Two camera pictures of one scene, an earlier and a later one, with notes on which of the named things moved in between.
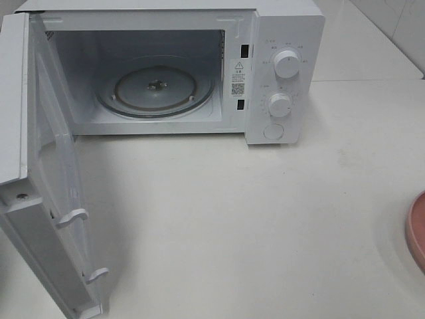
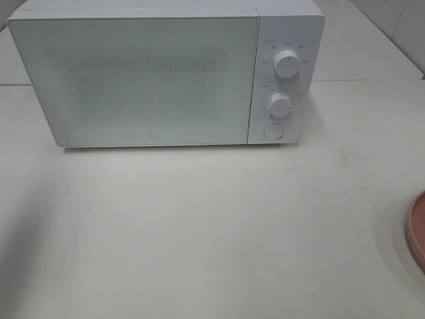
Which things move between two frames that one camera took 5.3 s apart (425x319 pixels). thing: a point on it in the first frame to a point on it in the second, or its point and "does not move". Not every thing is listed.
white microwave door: (40, 209) to (140, 81)
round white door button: (273, 131) does not move
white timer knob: (279, 105) does not move
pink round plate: (415, 230) does not move
